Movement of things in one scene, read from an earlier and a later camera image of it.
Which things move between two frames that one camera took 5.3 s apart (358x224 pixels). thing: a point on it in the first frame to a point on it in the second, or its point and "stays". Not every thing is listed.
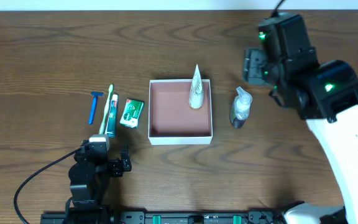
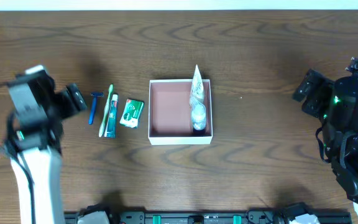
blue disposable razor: x=95 y=94 stays
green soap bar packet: x=131 y=113 stays
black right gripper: x=255 y=66 to x=310 y=92
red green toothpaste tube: x=114 y=117 stays
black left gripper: x=108 y=165 to x=74 y=100
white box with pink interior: x=171 y=121 stays
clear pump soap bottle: x=240 y=108 to x=198 y=115
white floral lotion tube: x=196 y=96 stays
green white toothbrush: x=102 y=129 stays
